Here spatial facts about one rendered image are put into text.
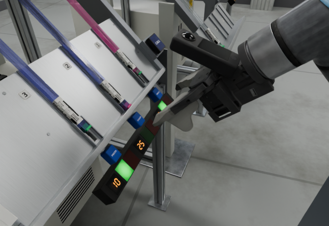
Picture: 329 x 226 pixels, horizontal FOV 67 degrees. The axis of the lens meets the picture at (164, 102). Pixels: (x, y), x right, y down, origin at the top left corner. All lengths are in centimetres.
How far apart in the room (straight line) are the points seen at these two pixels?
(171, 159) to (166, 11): 79
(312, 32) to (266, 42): 6
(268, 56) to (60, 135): 36
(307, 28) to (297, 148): 132
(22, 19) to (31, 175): 65
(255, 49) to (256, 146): 122
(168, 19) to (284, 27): 65
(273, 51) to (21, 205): 41
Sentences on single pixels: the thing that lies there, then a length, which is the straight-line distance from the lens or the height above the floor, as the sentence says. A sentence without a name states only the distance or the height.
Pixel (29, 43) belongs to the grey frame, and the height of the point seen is 71.
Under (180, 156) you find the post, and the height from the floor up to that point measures 1.
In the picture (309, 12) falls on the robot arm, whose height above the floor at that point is 98.
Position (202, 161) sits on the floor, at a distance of 141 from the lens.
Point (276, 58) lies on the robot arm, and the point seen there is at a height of 92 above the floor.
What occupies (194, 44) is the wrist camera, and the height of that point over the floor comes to 91.
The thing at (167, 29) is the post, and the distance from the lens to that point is 98.
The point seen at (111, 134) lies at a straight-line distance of 50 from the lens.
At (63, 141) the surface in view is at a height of 75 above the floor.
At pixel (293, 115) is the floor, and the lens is 188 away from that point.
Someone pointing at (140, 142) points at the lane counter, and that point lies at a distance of 57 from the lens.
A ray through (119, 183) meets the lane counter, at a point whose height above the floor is 65.
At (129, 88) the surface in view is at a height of 74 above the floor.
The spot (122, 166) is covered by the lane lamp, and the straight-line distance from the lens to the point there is 53.
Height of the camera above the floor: 107
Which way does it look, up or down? 37 degrees down
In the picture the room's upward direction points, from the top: straight up
